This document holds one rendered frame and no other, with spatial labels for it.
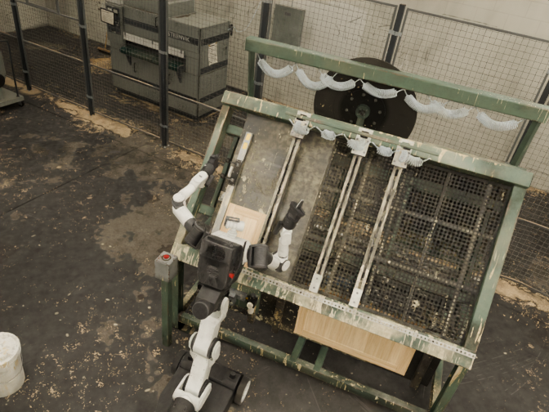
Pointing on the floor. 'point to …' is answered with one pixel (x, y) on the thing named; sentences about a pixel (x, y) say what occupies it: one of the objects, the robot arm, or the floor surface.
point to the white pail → (10, 364)
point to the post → (167, 312)
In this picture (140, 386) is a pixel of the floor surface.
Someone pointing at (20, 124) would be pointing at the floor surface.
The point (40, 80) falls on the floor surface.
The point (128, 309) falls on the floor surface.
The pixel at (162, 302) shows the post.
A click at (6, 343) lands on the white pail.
